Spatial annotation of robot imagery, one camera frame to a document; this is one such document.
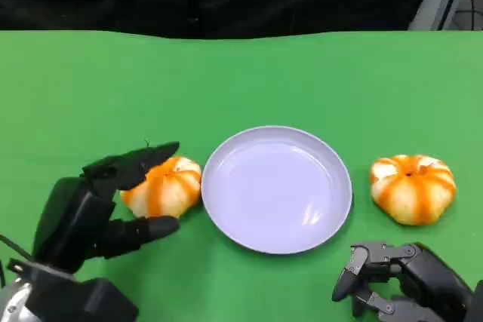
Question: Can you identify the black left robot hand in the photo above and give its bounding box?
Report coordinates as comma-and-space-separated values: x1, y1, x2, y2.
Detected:
32, 140, 181, 274

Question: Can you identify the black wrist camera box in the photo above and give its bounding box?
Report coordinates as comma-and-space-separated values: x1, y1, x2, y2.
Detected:
7, 257, 140, 322
466, 279, 483, 322

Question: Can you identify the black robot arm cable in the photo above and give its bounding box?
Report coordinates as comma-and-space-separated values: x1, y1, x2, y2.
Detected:
0, 234, 32, 289

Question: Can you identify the orange white toy bread roll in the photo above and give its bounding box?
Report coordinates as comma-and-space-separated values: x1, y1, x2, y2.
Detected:
120, 155, 203, 219
370, 154, 457, 227

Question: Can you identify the lilac plate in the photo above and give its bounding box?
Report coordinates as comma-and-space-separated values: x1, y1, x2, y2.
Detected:
200, 124, 354, 255

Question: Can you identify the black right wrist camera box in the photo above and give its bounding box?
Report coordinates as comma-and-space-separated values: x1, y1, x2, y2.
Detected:
466, 279, 483, 322

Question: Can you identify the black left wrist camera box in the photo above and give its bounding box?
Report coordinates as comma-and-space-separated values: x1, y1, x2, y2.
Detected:
7, 257, 140, 322

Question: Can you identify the green table cloth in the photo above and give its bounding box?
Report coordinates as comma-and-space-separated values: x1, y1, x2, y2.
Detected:
0, 29, 483, 322

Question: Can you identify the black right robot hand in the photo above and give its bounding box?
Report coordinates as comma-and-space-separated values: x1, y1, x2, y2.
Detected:
331, 241, 475, 322

